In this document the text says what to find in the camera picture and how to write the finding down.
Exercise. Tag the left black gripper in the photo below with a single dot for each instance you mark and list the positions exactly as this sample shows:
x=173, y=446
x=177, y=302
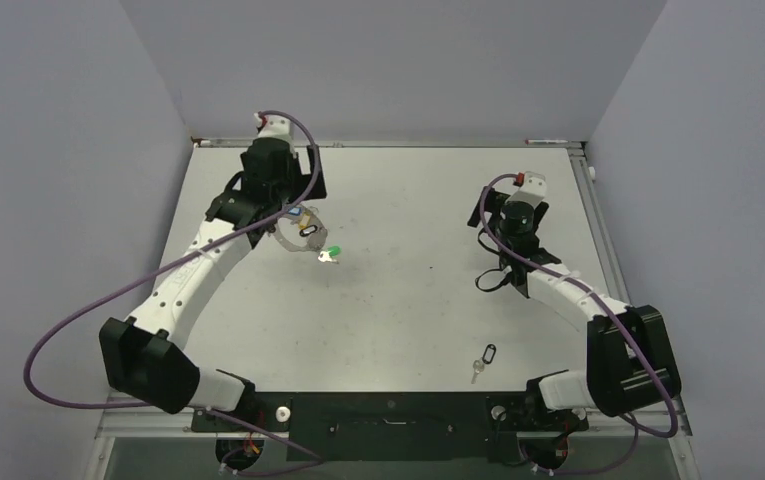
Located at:
x=303, y=182

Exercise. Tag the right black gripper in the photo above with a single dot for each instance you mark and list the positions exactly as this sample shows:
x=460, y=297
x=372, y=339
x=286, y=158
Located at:
x=494, y=204

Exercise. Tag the green key tag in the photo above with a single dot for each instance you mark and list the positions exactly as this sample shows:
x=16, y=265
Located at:
x=329, y=254

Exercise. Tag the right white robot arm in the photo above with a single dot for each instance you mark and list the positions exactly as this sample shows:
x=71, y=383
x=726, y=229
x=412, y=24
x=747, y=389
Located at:
x=629, y=363

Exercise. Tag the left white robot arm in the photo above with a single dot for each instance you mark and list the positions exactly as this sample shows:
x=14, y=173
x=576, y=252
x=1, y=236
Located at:
x=144, y=354

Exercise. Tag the black tag loose key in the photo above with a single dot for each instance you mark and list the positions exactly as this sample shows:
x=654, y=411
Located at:
x=487, y=358

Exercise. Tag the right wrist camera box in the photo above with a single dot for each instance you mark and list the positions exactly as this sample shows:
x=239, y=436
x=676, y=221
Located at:
x=531, y=188

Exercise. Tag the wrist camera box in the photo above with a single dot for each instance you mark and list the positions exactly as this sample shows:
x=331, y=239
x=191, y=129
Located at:
x=531, y=188
x=274, y=126

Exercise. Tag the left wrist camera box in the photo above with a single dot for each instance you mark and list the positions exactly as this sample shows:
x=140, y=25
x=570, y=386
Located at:
x=274, y=126

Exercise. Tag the aluminium table frame rail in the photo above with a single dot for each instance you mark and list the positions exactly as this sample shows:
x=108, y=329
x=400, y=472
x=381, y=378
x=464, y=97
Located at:
x=654, y=416

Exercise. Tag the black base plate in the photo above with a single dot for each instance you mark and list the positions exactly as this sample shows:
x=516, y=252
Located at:
x=416, y=426

